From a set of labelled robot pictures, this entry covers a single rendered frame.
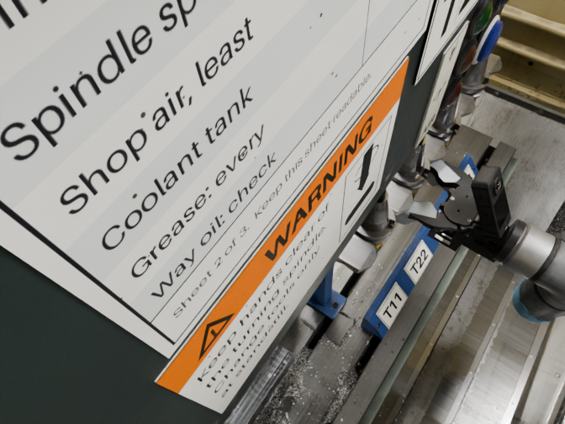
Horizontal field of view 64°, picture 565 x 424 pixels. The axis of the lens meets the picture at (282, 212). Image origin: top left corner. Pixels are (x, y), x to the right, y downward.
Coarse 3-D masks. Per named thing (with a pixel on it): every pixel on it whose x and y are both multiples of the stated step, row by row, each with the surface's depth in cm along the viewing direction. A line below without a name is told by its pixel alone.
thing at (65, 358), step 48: (480, 0) 26; (336, 144) 17; (0, 288) 7; (48, 288) 8; (0, 336) 7; (48, 336) 8; (96, 336) 10; (0, 384) 8; (48, 384) 9; (96, 384) 11; (144, 384) 13
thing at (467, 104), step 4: (460, 96) 78; (464, 96) 78; (468, 96) 77; (472, 96) 78; (460, 100) 77; (464, 100) 77; (468, 100) 77; (472, 100) 77; (460, 104) 77; (464, 104) 77; (468, 104) 77; (472, 104) 77; (460, 108) 76; (464, 108) 76; (468, 108) 76; (472, 108) 76; (460, 112) 76; (464, 112) 76; (468, 112) 76; (472, 112) 76
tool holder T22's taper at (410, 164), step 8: (424, 144) 64; (416, 152) 65; (424, 152) 66; (408, 160) 67; (416, 160) 66; (424, 160) 68; (400, 168) 69; (408, 168) 68; (416, 168) 68; (408, 176) 69; (416, 176) 70
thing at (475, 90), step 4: (484, 76) 78; (488, 76) 78; (484, 80) 79; (488, 80) 78; (464, 84) 78; (480, 84) 77; (484, 84) 80; (464, 88) 77; (468, 88) 77; (472, 88) 77; (476, 88) 77; (480, 88) 77; (484, 88) 80; (464, 92) 78; (468, 92) 78; (472, 92) 78; (476, 92) 78; (480, 92) 79; (476, 96) 79
